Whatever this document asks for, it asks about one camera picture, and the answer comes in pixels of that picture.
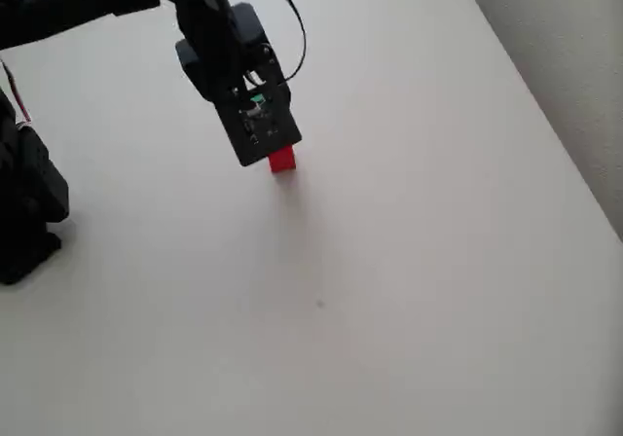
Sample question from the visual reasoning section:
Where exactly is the red and black cable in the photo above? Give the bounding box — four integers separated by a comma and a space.
251, 0, 309, 83

